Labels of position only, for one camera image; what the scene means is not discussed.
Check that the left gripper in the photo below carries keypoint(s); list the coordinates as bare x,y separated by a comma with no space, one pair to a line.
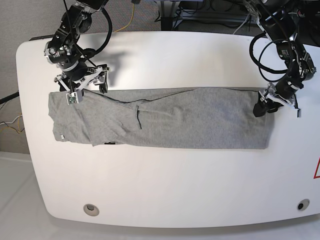
281,94

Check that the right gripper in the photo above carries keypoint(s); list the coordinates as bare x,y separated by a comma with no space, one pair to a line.
81,76

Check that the grey T-shirt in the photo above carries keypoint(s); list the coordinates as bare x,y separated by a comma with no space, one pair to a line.
186,118

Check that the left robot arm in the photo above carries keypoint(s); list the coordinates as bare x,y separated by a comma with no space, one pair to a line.
280,28

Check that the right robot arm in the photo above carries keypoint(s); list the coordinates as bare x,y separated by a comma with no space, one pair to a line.
63,50

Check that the right table grommet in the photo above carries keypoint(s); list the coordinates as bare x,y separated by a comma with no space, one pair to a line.
303,204

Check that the table grommet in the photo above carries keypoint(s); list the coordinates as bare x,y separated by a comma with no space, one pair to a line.
91,210
303,204

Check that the black table leg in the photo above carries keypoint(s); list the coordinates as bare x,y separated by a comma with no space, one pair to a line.
167,9

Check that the left table grommet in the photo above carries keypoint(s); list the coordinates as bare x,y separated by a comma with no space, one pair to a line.
91,210

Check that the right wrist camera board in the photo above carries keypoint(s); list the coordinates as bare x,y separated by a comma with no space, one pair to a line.
74,97

